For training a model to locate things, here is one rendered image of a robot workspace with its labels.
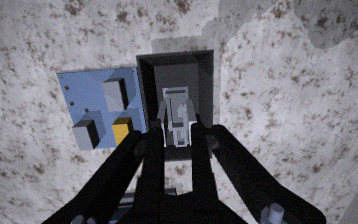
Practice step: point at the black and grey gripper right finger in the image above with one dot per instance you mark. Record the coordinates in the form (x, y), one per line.
(266, 199)

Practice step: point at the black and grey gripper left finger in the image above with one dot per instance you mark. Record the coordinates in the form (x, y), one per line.
(97, 201)

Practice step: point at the yellow rectangular block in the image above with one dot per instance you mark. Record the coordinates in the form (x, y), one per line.
(121, 127)

